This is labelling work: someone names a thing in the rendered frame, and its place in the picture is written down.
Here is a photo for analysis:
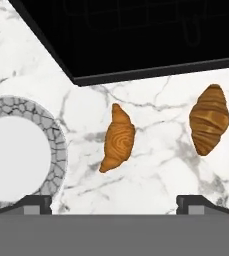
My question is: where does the plump dark brown croissant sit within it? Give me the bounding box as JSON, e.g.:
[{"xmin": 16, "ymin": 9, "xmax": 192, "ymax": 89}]
[{"xmin": 188, "ymin": 83, "xmax": 229, "ymax": 157}]

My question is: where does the black hob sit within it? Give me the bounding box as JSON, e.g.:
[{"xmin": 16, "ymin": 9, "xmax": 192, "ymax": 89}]
[{"xmin": 7, "ymin": 0, "xmax": 229, "ymax": 88}]

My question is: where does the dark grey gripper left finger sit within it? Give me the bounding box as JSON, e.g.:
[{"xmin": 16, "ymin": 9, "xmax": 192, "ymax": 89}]
[{"xmin": 0, "ymin": 195, "xmax": 53, "ymax": 216}]

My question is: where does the slim orange-brown croissant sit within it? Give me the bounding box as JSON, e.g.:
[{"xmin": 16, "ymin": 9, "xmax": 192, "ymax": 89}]
[{"xmin": 98, "ymin": 102, "xmax": 136, "ymax": 174}]

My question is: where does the white plate with crackle rim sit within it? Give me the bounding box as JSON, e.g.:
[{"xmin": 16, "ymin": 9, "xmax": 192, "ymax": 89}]
[{"xmin": 0, "ymin": 95, "xmax": 69, "ymax": 214}]

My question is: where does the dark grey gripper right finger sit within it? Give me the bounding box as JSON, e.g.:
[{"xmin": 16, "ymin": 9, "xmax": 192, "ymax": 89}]
[{"xmin": 175, "ymin": 195, "xmax": 229, "ymax": 216}]

